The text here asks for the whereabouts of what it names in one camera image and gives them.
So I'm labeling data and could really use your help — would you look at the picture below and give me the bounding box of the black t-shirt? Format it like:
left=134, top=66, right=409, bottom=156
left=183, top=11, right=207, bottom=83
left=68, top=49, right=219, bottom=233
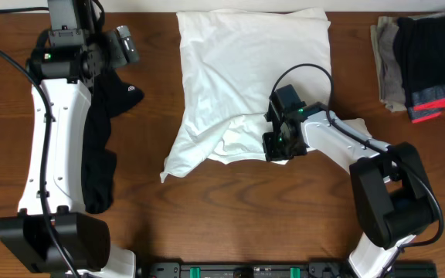
left=81, top=70, right=144, bottom=214

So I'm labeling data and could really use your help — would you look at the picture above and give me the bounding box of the white t-shirt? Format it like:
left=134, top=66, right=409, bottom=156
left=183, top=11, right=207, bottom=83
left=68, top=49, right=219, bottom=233
left=159, top=7, right=373, bottom=184

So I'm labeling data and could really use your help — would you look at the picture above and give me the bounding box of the grey folded garment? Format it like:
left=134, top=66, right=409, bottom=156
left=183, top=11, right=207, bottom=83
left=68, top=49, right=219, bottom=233
left=370, top=12, right=445, bottom=113

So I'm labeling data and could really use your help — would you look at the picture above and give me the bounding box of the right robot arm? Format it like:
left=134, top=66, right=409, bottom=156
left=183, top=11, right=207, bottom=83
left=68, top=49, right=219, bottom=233
left=298, top=103, right=444, bottom=277

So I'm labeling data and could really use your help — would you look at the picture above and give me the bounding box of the black folded shorts red trim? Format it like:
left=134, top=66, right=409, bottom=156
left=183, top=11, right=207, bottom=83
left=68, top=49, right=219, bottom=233
left=393, top=16, right=445, bottom=123

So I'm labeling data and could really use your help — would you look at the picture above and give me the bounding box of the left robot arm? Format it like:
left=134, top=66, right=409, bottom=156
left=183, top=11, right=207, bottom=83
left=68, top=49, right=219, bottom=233
left=0, top=25, right=143, bottom=277

